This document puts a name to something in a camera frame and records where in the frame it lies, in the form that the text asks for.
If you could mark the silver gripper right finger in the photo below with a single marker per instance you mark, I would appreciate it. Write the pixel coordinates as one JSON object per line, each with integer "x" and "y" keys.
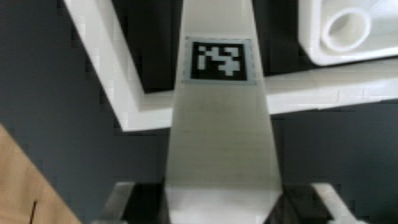
{"x": 311, "y": 206}

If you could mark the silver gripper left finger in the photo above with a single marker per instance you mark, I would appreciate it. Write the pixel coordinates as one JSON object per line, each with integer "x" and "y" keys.
{"x": 135, "y": 205}

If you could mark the white desk tabletop tray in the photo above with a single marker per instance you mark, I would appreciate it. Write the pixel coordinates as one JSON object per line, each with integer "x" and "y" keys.
{"x": 347, "y": 30}

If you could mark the white left side block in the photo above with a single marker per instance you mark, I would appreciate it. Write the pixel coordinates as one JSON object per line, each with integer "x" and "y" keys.
{"x": 142, "y": 109}

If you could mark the white front rail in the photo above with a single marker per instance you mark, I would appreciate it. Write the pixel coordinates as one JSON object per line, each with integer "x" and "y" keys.
{"x": 332, "y": 86}

